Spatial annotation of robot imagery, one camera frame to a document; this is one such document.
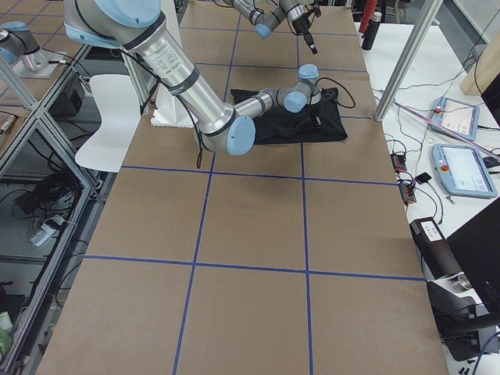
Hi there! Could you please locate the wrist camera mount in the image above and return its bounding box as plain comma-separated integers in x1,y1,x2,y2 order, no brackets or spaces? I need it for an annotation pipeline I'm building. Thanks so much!
306,5,322,18
321,87,338,102

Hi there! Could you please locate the black box device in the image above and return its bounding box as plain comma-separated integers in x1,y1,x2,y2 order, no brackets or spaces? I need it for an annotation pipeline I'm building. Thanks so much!
409,217,463,280

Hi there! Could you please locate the red bottle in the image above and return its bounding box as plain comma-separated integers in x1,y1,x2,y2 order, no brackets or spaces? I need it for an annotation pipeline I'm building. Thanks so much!
359,0,378,34

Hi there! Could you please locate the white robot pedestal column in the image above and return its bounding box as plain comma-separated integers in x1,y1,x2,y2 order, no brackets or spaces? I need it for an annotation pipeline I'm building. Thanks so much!
146,1,198,128

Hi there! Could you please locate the black monitor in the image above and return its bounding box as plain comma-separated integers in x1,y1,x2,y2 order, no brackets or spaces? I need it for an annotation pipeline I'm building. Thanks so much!
447,199,500,312

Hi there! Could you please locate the black t-shirt with logo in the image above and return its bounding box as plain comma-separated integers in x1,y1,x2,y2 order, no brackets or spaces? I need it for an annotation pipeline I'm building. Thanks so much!
254,98,348,145

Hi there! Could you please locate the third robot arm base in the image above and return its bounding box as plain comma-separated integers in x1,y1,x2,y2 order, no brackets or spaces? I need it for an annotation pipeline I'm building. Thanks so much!
1,21,58,79

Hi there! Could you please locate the upper blue teach pendant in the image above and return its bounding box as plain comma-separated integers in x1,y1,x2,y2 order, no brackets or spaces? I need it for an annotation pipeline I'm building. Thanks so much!
430,97,480,141

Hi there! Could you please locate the aluminium frame post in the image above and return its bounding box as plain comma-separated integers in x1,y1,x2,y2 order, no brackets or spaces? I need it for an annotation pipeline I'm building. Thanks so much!
374,0,443,122

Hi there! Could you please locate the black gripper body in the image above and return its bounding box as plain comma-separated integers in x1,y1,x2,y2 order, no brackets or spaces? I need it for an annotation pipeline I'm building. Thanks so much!
293,17,318,55
307,93,322,127

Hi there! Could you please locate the metal grabber rod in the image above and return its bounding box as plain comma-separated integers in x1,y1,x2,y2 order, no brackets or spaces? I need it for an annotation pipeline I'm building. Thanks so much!
392,100,500,160

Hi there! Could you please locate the black water bottle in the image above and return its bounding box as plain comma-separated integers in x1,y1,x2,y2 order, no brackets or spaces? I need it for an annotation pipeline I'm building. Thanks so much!
361,11,382,51

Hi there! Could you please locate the lower blue teach pendant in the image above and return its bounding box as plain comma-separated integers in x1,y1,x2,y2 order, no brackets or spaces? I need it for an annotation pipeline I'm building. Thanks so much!
431,144,498,198

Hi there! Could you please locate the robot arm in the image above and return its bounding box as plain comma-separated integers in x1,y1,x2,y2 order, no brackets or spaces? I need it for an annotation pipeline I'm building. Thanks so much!
64,1,320,155
223,0,321,55

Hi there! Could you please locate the white chair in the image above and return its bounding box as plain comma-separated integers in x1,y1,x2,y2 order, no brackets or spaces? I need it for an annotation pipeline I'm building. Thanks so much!
75,74,141,173

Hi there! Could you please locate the blue teach pendant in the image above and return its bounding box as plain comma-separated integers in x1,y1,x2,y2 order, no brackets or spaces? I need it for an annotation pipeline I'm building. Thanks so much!
430,97,480,141
431,144,498,198

